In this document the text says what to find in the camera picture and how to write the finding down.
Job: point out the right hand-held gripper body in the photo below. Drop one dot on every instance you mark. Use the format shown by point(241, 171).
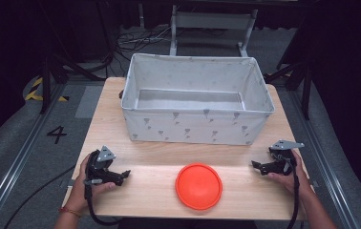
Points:
point(280, 166)

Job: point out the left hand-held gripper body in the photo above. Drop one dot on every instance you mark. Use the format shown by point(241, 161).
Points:
point(100, 167)

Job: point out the orange plastic disc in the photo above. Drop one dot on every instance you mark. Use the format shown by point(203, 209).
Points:
point(198, 186)

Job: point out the white printed fabric storage box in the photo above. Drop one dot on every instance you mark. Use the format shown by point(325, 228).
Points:
point(188, 127)

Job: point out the person's right hand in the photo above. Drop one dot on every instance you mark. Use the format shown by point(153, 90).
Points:
point(299, 183)

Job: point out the person's left hand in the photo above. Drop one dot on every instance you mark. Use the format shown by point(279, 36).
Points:
point(78, 192)

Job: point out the black tripod stand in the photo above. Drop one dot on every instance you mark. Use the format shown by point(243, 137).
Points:
point(306, 89)
point(45, 86)

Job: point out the metal floor rail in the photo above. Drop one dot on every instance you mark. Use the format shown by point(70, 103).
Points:
point(322, 152)
point(16, 165)

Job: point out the grey metal stand frame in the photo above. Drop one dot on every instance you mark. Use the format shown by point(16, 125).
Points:
point(212, 20)

